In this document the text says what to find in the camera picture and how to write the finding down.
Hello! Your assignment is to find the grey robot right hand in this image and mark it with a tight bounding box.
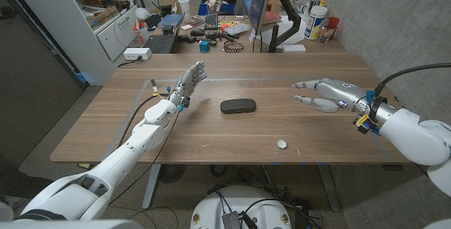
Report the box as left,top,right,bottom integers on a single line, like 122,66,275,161
291,78,369,114

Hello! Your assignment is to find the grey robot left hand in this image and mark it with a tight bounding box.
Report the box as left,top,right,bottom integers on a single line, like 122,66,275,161
168,60,208,107

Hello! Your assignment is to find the black glasses case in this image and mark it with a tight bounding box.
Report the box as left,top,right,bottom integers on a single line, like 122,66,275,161
220,98,257,115

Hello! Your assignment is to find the white power strip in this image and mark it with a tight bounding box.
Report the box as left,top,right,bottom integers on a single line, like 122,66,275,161
123,47,153,61

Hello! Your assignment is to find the glass jar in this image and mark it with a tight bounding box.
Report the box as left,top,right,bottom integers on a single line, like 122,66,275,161
319,24,334,44

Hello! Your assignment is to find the small white box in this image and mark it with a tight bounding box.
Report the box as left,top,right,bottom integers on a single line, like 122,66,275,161
282,44,307,54

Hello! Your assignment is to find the blue notebook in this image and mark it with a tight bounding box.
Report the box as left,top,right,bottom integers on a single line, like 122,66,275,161
157,13,185,28

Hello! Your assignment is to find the small black keyboard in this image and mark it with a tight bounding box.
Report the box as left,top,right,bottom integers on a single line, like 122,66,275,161
204,13,219,31

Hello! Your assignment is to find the white tumbler cup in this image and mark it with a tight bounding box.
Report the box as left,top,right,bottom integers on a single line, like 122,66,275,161
178,0,192,25

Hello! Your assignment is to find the clear plastic bag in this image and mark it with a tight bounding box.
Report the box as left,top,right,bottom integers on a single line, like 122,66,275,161
223,23,252,36

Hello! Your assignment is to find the blue storage bin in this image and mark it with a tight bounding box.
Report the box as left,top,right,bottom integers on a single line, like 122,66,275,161
197,2,236,16

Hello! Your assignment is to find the grey table leg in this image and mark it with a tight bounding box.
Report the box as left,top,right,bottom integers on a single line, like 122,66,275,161
142,164,162,210
316,165,341,212

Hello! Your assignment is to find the red book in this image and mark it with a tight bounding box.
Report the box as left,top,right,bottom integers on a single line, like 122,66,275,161
262,10,283,25

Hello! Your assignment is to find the white robot torso base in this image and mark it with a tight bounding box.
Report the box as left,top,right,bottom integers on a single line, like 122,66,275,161
190,185,292,229

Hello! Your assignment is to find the white shelf cabinet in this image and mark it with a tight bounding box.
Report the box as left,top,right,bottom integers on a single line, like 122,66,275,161
6,0,140,85

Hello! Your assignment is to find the black coiled cable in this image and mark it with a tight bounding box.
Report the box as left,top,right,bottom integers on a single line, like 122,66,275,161
223,40,245,54

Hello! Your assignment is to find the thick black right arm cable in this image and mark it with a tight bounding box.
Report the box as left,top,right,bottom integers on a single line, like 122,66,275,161
373,62,451,98

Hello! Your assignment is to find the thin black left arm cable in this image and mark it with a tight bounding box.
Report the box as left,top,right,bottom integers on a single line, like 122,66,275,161
109,111,180,205

